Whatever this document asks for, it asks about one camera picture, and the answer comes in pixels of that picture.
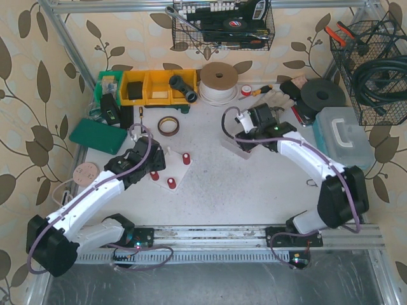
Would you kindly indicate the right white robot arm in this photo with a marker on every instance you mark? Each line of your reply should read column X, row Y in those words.
column 342, row 189

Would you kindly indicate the wire basket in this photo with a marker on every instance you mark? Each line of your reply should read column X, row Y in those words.
column 373, row 69
column 212, row 26

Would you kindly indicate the black box in bin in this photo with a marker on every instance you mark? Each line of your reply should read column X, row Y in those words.
column 135, row 90

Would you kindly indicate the right wire basket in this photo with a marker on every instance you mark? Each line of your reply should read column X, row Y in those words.
column 373, row 69

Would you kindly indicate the white cable spool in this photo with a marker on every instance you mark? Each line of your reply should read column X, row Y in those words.
column 218, row 84

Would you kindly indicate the black battery charger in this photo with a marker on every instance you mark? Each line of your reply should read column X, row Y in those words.
column 109, row 109

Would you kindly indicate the black electrical tape roll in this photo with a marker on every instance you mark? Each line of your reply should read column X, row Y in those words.
column 234, row 25

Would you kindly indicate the yellow storage bin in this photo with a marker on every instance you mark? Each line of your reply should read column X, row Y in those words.
column 156, row 88
column 131, row 76
column 190, row 77

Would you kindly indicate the orange handled pliers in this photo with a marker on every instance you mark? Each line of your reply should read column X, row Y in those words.
column 336, row 36

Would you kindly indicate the clear plastic spring tray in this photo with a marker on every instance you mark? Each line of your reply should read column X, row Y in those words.
column 234, row 148

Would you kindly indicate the black disc spool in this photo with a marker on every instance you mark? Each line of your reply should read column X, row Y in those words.
column 317, row 94

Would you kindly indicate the back wire basket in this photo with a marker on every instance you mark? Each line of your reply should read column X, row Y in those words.
column 212, row 26

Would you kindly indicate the white work glove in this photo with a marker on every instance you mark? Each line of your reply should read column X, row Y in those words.
column 275, row 99

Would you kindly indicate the small yellow black screwdriver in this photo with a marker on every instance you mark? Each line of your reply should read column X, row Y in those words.
column 140, row 114

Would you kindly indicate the brown tape roll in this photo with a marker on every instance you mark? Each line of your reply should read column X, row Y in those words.
column 168, row 126

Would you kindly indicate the yellow black bit driver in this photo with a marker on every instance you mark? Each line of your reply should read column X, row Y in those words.
column 263, row 90

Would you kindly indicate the pink round power socket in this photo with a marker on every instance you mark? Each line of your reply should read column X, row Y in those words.
column 85, row 173

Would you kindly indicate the green storage bin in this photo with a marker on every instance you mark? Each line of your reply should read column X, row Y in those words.
column 108, row 82

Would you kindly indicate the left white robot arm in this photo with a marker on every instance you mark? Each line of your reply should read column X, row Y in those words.
column 55, row 241

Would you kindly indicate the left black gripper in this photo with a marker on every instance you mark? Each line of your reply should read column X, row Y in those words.
column 158, row 155

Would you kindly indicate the green plastic case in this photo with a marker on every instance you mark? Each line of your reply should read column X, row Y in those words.
column 98, row 136

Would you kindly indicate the large red spring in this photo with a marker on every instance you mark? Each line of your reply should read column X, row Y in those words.
column 154, row 175

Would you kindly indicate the small claw hammer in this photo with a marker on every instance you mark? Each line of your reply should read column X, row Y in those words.
column 277, row 110

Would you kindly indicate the grey pipe fitting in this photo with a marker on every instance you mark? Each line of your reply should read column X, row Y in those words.
column 177, row 83

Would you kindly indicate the green clamp tool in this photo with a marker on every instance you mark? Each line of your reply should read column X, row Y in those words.
column 184, row 109

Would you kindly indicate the aluminium rail base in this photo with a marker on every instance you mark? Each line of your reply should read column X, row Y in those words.
column 207, row 244

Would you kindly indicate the short red spring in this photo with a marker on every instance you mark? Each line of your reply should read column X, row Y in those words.
column 186, row 158
column 171, row 183

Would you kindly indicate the red white tape roll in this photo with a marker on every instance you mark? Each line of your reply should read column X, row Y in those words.
column 246, row 90

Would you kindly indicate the white peg base plate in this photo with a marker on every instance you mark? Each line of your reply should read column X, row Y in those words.
column 175, row 168

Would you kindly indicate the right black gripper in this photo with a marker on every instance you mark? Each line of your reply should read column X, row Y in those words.
column 247, row 143

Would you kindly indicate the teal clear toolbox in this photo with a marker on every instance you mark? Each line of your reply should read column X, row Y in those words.
column 339, row 136

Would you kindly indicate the chrome wrench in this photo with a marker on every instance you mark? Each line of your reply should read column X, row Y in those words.
column 170, row 11

